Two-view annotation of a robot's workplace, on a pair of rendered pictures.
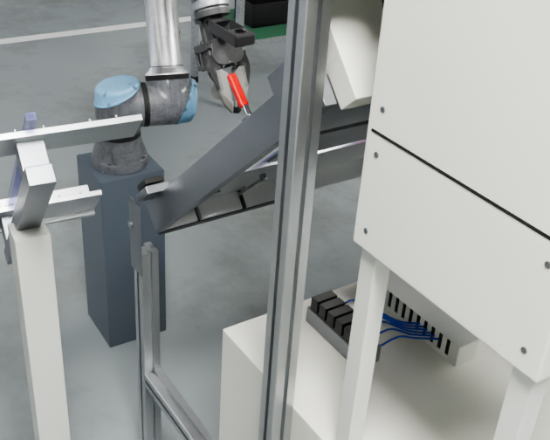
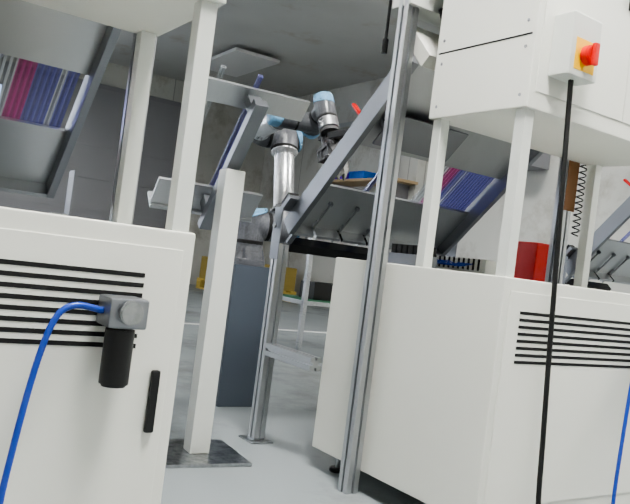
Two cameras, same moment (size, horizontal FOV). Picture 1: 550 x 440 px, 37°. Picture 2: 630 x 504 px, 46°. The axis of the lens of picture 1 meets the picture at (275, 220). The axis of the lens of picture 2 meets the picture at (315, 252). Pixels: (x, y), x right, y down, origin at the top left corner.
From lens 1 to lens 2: 1.38 m
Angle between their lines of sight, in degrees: 32
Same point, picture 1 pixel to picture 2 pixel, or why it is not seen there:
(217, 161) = (343, 145)
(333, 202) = not seen: hidden behind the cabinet
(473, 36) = not seen: outside the picture
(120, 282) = (233, 349)
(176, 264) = not seen: hidden behind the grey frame
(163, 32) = (285, 184)
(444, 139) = (475, 30)
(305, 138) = (403, 80)
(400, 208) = (454, 79)
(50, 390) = (221, 288)
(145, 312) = (274, 290)
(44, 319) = (229, 229)
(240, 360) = (348, 267)
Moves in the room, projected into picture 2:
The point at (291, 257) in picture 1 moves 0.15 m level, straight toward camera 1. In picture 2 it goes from (392, 145) to (396, 135)
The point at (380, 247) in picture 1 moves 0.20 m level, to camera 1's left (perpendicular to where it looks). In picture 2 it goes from (444, 108) to (365, 99)
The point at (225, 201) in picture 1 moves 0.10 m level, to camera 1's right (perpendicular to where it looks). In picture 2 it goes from (330, 233) to (359, 236)
